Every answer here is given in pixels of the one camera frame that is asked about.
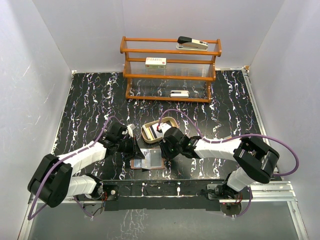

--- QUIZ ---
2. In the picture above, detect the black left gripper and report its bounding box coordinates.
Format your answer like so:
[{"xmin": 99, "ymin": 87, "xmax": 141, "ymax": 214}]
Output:
[{"xmin": 116, "ymin": 134, "xmax": 145, "ymax": 159}]

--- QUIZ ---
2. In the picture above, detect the white VIP credit card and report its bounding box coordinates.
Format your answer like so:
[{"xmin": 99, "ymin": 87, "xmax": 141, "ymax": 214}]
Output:
[{"xmin": 133, "ymin": 159, "xmax": 142, "ymax": 169}]

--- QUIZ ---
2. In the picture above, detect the blue grey credit card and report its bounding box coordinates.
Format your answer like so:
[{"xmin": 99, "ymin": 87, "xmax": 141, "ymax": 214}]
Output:
[{"xmin": 150, "ymin": 148, "xmax": 162, "ymax": 168}]

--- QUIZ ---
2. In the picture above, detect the pink leather card holder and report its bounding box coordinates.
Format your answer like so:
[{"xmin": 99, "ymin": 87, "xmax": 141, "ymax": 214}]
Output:
[{"xmin": 130, "ymin": 148, "xmax": 164, "ymax": 171}]

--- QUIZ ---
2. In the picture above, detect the beige wooden tray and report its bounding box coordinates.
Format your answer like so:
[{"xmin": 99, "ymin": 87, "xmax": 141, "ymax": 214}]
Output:
[{"xmin": 141, "ymin": 116, "xmax": 178, "ymax": 144}]

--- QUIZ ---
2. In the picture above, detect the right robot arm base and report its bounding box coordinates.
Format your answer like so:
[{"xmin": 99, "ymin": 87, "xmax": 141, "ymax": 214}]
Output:
[{"xmin": 198, "ymin": 183, "xmax": 243, "ymax": 210}]

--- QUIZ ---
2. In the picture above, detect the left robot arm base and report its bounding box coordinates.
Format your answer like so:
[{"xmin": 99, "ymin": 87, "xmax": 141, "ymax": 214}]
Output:
[{"xmin": 66, "ymin": 178, "xmax": 119, "ymax": 219}]

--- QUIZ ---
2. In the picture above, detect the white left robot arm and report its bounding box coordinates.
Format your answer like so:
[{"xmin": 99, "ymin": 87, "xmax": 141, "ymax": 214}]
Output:
[{"xmin": 27, "ymin": 122, "xmax": 144, "ymax": 208}]

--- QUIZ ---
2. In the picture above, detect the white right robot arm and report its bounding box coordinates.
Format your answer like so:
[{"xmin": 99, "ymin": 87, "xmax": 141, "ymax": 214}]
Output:
[{"xmin": 159, "ymin": 127, "xmax": 280, "ymax": 199}]

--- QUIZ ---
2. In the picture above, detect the stack of credit cards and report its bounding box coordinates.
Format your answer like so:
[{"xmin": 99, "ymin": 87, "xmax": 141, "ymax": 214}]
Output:
[{"xmin": 143, "ymin": 122, "xmax": 163, "ymax": 140}]

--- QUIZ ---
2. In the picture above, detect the small white stapler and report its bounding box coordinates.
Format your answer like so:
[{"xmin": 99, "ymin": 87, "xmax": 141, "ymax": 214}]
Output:
[{"xmin": 170, "ymin": 90, "xmax": 190, "ymax": 98}]

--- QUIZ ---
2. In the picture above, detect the orange wooden shelf rack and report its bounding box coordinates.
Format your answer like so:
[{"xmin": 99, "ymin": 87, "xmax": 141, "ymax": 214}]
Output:
[{"xmin": 119, "ymin": 36, "xmax": 222, "ymax": 103}]

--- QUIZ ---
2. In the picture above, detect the white staples box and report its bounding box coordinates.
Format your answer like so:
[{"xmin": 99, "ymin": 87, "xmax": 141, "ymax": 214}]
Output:
[{"xmin": 145, "ymin": 57, "xmax": 167, "ymax": 69}]

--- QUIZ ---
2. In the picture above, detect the black and white stapler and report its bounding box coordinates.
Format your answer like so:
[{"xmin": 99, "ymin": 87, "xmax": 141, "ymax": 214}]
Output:
[{"xmin": 176, "ymin": 36, "xmax": 208, "ymax": 51}]

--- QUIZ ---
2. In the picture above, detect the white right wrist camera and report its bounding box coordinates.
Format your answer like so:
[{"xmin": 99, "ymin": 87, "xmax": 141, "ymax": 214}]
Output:
[{"xmin": 156, "ymin": 122, "xmax": 172, "ymax": 135}]

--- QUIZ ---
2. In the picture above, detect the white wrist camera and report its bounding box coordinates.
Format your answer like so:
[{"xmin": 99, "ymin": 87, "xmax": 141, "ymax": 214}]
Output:
[
  {"xmin": 156, "ymin": 122, "xmax": 172, "ymax": 135},
  {"xmin": 126, "ymin": 123, "xmax": 136, "ymax": 138}
]

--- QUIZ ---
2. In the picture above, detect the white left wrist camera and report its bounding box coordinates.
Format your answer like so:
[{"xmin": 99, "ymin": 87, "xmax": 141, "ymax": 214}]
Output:
[{"xmin": 126, "ymin": 123, "xmax": 136, "ymax": 138}]

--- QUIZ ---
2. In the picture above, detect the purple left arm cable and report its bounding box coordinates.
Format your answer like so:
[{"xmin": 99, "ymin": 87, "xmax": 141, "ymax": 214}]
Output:
[{"xmin": 26, "ymin": 115, "xmax": 123, "ymax": 221}]

